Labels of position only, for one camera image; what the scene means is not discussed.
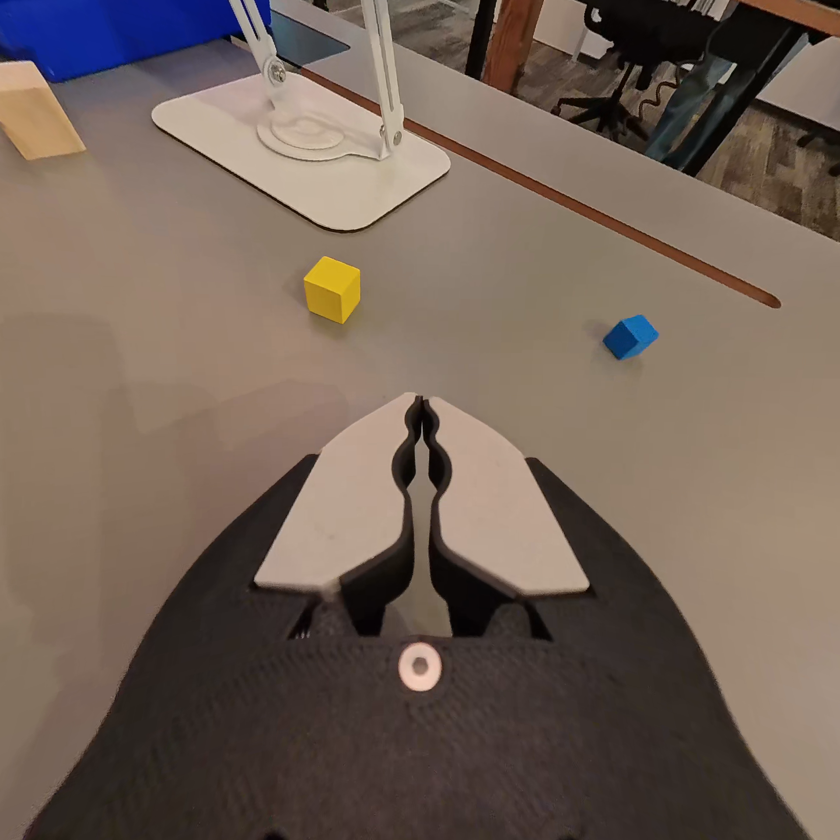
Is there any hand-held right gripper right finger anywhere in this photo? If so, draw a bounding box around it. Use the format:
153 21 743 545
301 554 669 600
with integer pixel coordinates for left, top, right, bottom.
423 395 589 637

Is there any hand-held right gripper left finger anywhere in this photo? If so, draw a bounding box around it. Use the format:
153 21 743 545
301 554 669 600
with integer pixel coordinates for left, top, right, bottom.
254 394 421 636

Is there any coiled black cable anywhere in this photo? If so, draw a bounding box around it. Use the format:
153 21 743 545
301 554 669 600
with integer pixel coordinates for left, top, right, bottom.
640 62 686 122

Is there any wooden cube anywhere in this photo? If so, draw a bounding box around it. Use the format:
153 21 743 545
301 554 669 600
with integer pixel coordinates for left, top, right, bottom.
0 61 87 161

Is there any wooden table leg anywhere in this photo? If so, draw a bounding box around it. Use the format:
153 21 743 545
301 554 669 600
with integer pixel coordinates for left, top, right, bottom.
482 0 546 93

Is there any wooden desk with black legs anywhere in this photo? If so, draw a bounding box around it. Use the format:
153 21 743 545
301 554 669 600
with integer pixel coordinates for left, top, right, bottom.
682 0 840 175

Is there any black office chair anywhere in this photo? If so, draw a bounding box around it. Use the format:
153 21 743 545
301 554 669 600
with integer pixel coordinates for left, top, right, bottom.
551 0 723 142

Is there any blue cube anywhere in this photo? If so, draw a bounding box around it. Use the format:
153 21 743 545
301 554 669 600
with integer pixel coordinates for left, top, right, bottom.
602 314 660 361

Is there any white desk stand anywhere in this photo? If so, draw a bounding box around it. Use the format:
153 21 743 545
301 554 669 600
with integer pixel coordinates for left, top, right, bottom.
151 0 452 232

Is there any dark table cable hatch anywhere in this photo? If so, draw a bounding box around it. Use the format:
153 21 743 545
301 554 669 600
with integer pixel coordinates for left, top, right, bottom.
269 10 350 67

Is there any blue plastic bin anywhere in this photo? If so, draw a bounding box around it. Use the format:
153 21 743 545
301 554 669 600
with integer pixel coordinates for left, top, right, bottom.
0 0 271 83

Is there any black table leg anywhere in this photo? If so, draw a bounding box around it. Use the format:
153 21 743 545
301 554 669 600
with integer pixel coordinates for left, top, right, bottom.
465 0 500 76

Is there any yellow cube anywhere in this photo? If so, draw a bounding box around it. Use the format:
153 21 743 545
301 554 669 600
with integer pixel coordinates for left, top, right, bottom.
303 256 362 325

